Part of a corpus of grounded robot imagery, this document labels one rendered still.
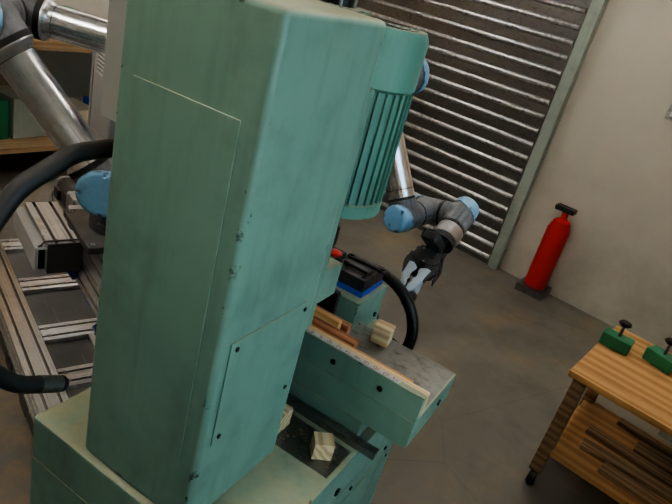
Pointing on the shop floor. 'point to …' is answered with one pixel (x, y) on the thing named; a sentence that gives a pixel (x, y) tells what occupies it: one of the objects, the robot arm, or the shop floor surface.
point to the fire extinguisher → (547, 255)
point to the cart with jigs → (577, 420)
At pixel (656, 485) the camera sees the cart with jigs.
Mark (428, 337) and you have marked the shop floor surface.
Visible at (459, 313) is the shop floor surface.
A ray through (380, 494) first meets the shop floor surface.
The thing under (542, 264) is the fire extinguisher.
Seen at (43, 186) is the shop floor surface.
